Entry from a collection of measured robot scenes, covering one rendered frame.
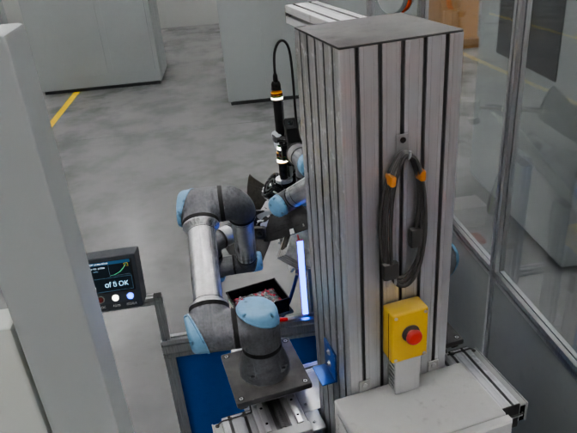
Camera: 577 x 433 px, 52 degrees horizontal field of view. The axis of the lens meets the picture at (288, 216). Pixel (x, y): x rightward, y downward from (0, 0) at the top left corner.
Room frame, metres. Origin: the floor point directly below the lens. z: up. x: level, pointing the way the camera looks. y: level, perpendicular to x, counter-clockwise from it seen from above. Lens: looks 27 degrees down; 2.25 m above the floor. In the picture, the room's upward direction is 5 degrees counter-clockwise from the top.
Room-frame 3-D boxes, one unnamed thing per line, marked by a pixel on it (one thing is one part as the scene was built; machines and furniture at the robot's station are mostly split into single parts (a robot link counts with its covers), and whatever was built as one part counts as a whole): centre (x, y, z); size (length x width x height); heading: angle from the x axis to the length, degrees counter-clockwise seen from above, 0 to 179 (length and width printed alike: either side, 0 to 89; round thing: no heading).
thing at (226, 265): (1.90, 0.28, 1.08); 0.11 x 0.08 x 0.11; 96
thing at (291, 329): (1.83, 0.07, 0.82); 0.90 x 0.04 x 0.08; 96
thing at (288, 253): (2.15, -0.03, 0.98); 0.20 x 0.16 x 0.20; 96
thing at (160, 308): (1.78, 0.49, 0.96); 0.03 x 0.03 x 0.20; 6
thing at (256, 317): (1.37, 0.12, 1.20); 0.13 x 0.12 x 0.14; 96
